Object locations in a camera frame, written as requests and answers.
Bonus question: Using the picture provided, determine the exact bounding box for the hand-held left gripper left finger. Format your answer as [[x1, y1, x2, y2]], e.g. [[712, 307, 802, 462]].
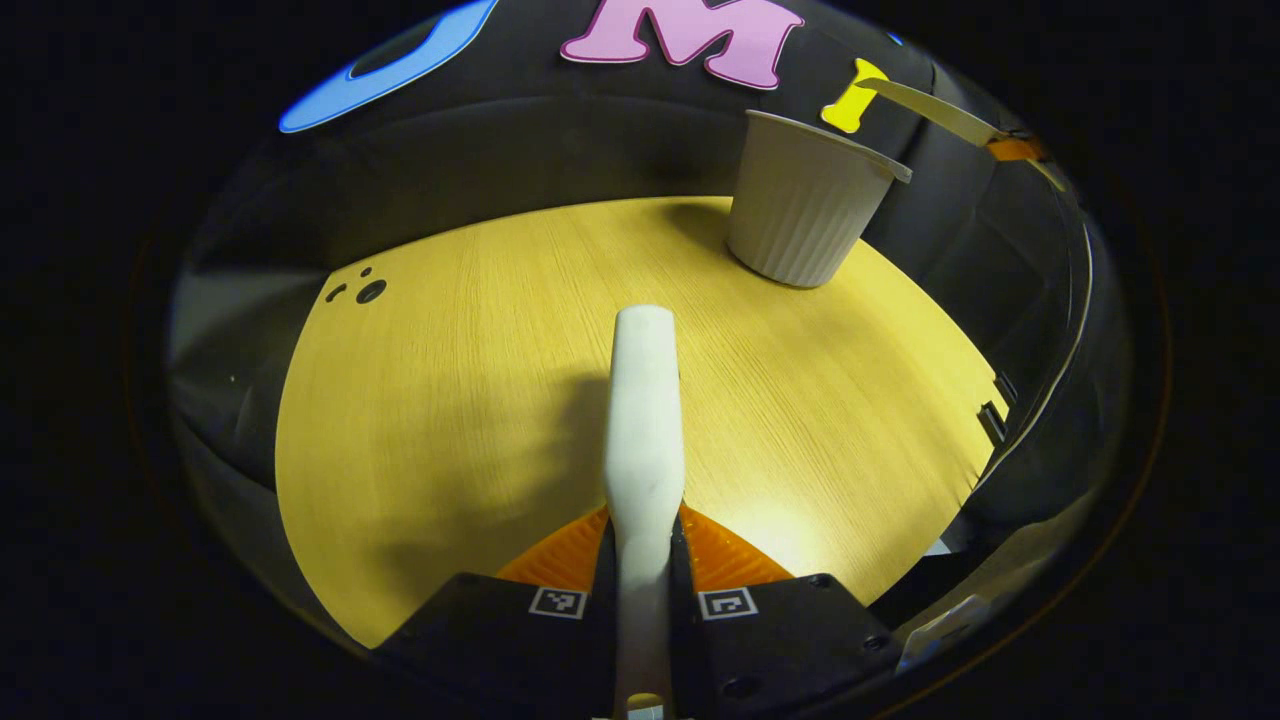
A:
[[375, 505, 617, 720]]

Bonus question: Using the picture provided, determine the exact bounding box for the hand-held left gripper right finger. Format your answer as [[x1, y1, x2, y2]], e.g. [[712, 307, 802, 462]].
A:
[[668, 503, 904, 720]]

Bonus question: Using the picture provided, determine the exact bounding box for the small grey dustpan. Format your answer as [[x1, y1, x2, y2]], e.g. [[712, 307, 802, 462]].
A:
[[868, 78, 1069, 193]]

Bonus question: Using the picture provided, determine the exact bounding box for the white ribbed garbage bin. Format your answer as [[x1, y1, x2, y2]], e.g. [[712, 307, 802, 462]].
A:
[[726, 109, 914, 290]]

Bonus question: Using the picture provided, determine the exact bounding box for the wooden desktop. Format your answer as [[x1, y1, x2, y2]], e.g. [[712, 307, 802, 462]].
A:
[[274, 195, 1013, 651]]

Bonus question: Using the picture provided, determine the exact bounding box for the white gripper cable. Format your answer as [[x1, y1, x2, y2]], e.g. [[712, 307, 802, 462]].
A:
[[1000, 185, 1094, 476]]

